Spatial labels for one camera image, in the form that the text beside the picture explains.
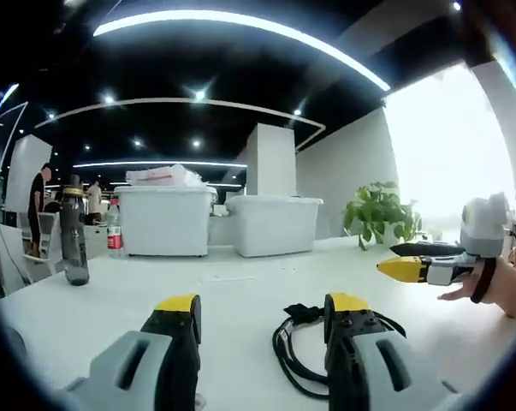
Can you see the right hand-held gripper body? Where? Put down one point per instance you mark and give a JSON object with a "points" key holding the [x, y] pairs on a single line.
{"points": [[484, 227]]}

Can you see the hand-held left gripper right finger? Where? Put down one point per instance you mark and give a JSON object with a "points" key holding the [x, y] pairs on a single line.
{"points": [[369, 368]]}

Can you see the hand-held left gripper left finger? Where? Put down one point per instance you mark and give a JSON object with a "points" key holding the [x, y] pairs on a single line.
{"points": [[125, 368]]}

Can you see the white desktop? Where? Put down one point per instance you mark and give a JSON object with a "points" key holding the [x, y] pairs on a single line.
{"points": [[240, 282]]}

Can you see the person's right hand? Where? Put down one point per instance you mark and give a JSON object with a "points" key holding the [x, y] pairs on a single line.
{"points": [[512, 287]]}

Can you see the green potted plant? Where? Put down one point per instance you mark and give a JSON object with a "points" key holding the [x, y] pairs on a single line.
{"points": [[381, 210]]}

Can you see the red label plastic bottle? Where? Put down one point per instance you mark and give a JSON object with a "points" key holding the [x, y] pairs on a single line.
{"points": [[114, 235]]}

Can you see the dark tinted water bottle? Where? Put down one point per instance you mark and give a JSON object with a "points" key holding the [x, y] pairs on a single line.
{"points": [[74, 240]]}

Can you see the small white storage bin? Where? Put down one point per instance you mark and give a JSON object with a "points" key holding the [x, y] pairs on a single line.
{"points": [[274, 227]]}

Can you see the large white storage bin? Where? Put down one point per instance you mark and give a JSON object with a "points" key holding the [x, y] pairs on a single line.
{"points": [[163, 222]]}

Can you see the white office chair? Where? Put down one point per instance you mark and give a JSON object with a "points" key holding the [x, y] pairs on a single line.
{"points": [[41, 240]]}

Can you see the white square pillar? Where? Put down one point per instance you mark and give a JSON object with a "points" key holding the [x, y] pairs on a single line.
{"points": [[270, 158]]}

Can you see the stack of white bags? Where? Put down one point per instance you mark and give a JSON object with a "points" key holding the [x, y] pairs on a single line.
{"points": [[167, 176]]}

